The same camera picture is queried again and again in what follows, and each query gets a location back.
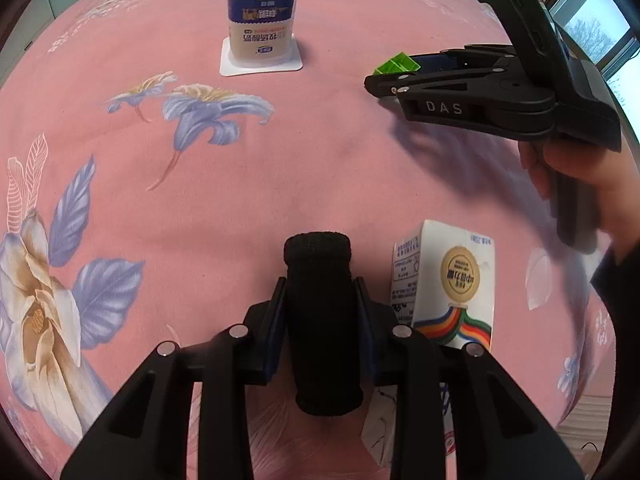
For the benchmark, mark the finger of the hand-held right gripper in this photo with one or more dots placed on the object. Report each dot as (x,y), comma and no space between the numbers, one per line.
(470,56)
(475,82)

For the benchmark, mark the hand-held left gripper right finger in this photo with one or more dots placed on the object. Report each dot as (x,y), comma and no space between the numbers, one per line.
(369,335)

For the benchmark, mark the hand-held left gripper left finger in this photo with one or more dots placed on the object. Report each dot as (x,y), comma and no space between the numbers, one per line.
(272,335)

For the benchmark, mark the black foam roll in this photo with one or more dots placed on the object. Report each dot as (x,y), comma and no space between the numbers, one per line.
(320,325)

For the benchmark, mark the pink floral blanket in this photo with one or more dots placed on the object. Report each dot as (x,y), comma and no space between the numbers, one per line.
(150,220)

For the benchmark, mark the dark framed window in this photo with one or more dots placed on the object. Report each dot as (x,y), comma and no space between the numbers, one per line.
(595,25)

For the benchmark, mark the white yogurt cup blue label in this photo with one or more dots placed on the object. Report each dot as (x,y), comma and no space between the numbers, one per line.
(260,25)

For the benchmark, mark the white milk carton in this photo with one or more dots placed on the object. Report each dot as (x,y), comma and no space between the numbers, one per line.
(450,290)

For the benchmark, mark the person's right hand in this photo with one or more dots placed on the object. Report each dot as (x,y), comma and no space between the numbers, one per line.
(620,195)

